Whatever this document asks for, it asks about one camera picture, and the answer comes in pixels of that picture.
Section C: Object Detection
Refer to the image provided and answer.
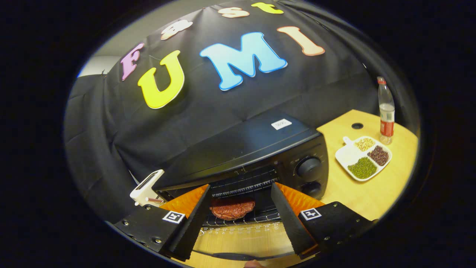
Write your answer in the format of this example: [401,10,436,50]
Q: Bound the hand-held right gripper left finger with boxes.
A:
[113,184,212,262]

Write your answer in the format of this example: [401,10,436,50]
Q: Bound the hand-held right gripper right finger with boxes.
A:
[270,182,374,260]

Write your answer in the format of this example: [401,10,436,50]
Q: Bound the brown meat patty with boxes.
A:
[209,197,256,220]

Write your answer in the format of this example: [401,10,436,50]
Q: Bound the black electric oven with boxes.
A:
[152,112,329,261]

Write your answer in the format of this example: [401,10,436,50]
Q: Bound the white toaster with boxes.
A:
[129,169,165,207]

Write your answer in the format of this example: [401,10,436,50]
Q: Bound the white divided plate of beans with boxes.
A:
[335,135,393,182]

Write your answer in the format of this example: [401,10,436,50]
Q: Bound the black backdrop cloth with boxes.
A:
[63,0,413,224]

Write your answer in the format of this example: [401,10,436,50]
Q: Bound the clear red label plastic bottle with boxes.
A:
[377,76,395,145]

